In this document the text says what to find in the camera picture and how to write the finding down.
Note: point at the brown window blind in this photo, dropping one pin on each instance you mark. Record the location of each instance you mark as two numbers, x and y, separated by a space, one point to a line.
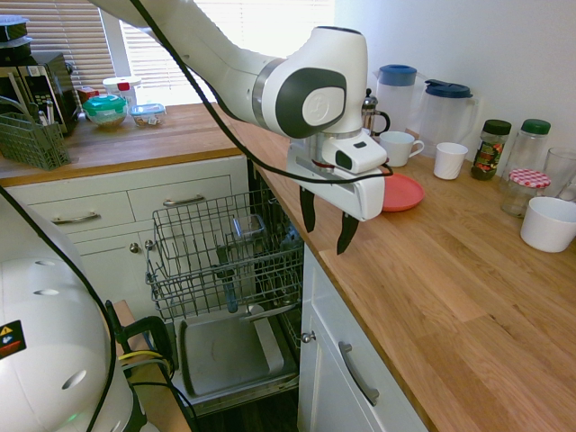
67 36

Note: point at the black takeaway container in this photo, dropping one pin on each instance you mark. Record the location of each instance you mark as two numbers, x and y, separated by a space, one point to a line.
11 29
13 49

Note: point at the red plastic plate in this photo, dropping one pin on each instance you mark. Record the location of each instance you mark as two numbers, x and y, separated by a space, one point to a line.
405 193

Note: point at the green lidded food bowl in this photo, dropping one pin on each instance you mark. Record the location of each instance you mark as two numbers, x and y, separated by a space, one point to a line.
104 110

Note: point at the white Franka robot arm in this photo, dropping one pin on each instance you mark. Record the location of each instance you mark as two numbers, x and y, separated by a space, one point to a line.
324 67

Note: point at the black metal clamp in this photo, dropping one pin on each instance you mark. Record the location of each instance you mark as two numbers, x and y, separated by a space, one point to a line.
148 326

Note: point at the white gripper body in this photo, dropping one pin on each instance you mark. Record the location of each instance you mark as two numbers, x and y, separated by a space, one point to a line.
369 198

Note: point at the white round bowl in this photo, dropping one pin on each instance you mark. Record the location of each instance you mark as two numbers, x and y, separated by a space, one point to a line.
549 225

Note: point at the pale window blind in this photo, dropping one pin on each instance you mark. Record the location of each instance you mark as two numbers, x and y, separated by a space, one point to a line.
270 27

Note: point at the black lidded spice jar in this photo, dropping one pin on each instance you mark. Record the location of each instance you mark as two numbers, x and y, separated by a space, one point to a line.
488 153

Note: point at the clear pitcher dark blue lid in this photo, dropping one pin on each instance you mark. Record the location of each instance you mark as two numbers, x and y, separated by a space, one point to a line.
445 121

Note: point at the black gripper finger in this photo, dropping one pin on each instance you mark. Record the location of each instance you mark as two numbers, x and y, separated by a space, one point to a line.
308 209
346 234

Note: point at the clear pitcher light blue lid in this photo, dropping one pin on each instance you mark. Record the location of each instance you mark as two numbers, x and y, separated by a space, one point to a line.
396 99

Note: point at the round metal cabinet knob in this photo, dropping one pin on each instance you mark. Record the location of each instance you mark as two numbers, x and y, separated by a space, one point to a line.
134 247
308 337
149 245

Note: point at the white plastic utensil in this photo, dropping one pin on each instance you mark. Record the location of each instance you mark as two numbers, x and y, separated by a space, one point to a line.
49 114

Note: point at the green lidded clear jar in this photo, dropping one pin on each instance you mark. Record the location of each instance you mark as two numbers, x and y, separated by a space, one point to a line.
531 148

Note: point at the white container red clip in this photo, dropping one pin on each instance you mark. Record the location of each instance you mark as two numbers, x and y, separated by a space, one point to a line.
121 87

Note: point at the clear drinking glass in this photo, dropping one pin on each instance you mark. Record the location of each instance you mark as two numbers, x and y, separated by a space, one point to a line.
562 171

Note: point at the small blue lidded container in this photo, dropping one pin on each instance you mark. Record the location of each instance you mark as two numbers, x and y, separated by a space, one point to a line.
147 114

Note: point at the red checkered lid jar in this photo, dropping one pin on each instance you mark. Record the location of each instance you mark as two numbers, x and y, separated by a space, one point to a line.
528 177

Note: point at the small red box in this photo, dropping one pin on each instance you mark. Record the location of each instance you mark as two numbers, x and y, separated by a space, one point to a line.
87 94

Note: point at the wooden robot mounting board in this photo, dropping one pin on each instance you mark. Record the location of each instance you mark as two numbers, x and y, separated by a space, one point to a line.
157 405

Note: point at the glass French press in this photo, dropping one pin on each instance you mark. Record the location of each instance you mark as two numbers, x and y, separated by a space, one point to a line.
371 112

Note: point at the grey plastic cutlery basket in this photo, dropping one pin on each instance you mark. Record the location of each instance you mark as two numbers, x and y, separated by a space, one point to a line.
31 144

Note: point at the stainless dishwasher door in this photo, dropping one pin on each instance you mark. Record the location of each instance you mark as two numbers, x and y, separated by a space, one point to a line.
225 355

